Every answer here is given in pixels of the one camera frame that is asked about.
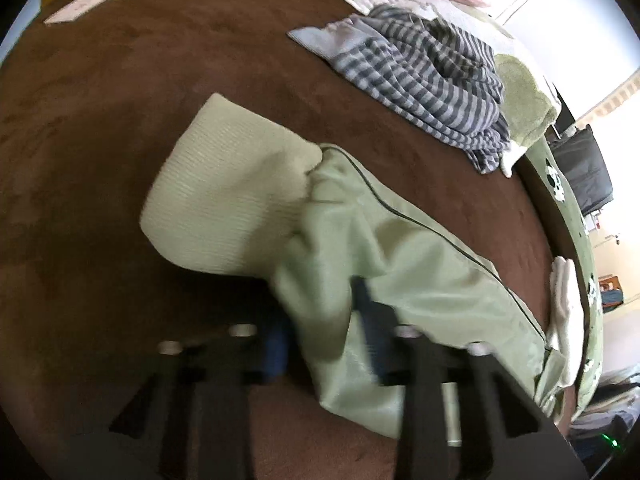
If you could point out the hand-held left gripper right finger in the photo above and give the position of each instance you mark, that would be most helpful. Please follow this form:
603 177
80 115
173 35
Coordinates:
372 332

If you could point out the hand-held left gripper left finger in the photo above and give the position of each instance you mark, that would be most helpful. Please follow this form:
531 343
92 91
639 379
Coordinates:
272 352

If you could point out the light green jacket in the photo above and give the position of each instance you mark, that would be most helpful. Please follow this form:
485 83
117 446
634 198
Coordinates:
400 270

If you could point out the green printed blanket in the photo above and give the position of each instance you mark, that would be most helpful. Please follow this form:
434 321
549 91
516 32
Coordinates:
575 210

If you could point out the blue jeans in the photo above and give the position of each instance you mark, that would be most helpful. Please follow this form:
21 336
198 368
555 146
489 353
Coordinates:
611 296

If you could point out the grey striped garment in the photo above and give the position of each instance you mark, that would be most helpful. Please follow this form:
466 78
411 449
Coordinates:
425 75

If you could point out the dark garment bag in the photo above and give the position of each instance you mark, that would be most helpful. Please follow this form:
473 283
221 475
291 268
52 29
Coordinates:
582 170

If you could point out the white and green fleece blanket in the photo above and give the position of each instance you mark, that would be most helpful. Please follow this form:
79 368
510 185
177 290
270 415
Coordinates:
520 85

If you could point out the brown blanket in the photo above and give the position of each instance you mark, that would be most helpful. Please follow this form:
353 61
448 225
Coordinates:
150 85

